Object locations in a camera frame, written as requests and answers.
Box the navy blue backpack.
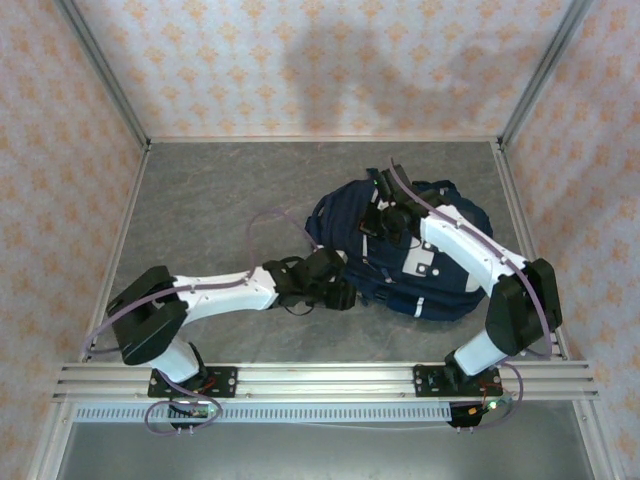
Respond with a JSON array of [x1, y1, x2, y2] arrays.
[[304, 167, 495, 322]]

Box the aluminium frame post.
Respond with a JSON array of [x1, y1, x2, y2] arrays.
[[53, 0, 152, 151], [497, 0, 597, 151]]

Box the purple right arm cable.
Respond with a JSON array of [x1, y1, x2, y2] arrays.
[[389, 157, 556, 432]]

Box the aluminium side rail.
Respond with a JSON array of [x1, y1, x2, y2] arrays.
[[79, 144, 151, 362], [492, 142, 571, 361]]

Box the white slotted cable duct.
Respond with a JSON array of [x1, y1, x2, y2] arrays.
[[74, 403, 454, 424]]

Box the aluminium back rail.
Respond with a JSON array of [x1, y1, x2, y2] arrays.
[[147, 135, 503, 146]]

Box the grey metal panel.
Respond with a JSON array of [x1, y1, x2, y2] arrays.
[[57, 422, 596, 480]]

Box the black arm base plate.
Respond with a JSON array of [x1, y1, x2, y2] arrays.
[[413, 364, 503, 399], [147, 366, 238, 400]]

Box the aluminium front rail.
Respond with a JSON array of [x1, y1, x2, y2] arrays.
[[52, 360, 600, 403]]

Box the small black controller board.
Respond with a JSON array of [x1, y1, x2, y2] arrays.
[[447, 397, 514, 431], [167, 402, 222, 432]]

